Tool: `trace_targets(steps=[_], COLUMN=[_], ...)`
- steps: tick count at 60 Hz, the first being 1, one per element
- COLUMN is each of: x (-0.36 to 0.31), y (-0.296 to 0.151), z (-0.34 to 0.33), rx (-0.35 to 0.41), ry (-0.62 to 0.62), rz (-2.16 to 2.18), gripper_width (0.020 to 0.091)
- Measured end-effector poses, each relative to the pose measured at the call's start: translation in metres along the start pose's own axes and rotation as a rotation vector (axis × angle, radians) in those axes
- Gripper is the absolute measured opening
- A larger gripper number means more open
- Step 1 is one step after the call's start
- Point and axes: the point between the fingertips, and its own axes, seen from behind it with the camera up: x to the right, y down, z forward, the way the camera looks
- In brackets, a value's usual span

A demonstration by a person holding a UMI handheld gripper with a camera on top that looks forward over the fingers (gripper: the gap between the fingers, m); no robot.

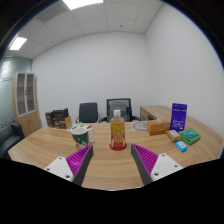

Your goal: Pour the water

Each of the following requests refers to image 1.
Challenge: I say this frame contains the small light blue box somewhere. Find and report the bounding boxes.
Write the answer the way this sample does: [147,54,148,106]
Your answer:
[174,140,189,153]

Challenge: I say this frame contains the yellow drink bottle white cap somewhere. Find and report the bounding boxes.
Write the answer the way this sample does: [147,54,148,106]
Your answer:
[109,109,127,150]

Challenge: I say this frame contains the small tan yellow box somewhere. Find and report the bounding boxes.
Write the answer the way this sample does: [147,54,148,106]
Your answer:
[165,129,183,143]

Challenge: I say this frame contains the wooden shelf cabinet glass doors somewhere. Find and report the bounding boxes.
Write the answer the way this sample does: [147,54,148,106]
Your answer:
[12,72,43,138]

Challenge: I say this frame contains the square ceiling light panel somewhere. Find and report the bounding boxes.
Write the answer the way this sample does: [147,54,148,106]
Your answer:
[8,36,28,52]
[62,0,104,11]

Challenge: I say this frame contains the black mesh office chair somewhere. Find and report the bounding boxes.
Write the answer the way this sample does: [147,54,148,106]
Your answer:
[99,97,141,124]

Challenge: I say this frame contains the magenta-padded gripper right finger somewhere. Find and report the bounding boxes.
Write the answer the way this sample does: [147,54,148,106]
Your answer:
[129,143,184,186]

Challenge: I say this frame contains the round white grey mat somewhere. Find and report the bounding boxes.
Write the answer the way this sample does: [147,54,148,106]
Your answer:
[131,121,149,132]

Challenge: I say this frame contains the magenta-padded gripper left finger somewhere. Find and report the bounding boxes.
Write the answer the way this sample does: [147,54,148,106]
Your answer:
[43,144,95,187]

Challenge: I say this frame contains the purple standing package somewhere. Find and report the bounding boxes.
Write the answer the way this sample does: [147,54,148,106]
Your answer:
[169,102,188,132]

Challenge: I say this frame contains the small dark brown box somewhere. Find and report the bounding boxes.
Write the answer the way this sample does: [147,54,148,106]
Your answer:
[44,111,54,128]

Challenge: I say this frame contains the flat round red coaster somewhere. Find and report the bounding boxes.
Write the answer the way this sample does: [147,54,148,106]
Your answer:
[108,142,128,152]

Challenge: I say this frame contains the ceiling air vent grille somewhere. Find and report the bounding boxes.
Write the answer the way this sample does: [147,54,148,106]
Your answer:
[34,1,72,24]

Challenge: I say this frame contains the orange brown box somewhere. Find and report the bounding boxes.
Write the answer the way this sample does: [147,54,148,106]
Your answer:
[146,119,171,136]

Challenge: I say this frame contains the dark grey padded office chair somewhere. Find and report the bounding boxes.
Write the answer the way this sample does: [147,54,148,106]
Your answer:
[75,101,100,124]

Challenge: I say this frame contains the black leather sofa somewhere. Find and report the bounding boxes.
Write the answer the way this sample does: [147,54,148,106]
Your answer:
[0,121,26,160]

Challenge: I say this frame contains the green flat packet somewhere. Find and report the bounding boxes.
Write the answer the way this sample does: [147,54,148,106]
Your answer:
[178,127,202,146]

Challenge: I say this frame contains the large dark brown box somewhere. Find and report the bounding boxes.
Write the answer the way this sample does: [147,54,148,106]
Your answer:
[51,107,70,129]

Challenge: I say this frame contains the green mug with white print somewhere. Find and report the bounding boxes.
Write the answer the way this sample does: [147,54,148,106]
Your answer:
[70,125,96,150]

